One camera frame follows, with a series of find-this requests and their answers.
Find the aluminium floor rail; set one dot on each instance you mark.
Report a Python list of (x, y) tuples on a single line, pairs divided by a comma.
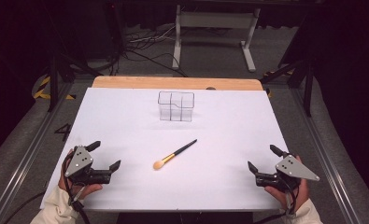
[(23, 158), (328, 161)]

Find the black tripod stand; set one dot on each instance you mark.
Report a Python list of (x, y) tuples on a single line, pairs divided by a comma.
[(54, 77), (306, 84)]

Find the clear acrylic organizer box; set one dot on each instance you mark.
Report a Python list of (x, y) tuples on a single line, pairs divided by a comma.
[(176, 106)]

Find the white metal stand frame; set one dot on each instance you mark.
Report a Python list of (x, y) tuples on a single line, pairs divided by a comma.
[(215, 20)]

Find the person's right hand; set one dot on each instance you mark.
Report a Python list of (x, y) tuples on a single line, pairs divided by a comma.
[(299, 196)]

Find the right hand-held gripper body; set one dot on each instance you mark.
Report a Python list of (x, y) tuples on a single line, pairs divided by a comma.
[(292, 168)]

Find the white table cover sheet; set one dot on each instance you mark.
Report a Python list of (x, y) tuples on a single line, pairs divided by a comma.
[(204, 180)]

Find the person's left hand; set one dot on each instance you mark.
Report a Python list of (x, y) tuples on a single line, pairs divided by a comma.
[(85, 189)]

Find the yellow black floor tape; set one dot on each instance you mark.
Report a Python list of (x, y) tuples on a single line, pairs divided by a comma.
[(42, 90)]

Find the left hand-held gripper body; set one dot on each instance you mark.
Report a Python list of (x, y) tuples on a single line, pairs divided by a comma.
[(79, 161)]

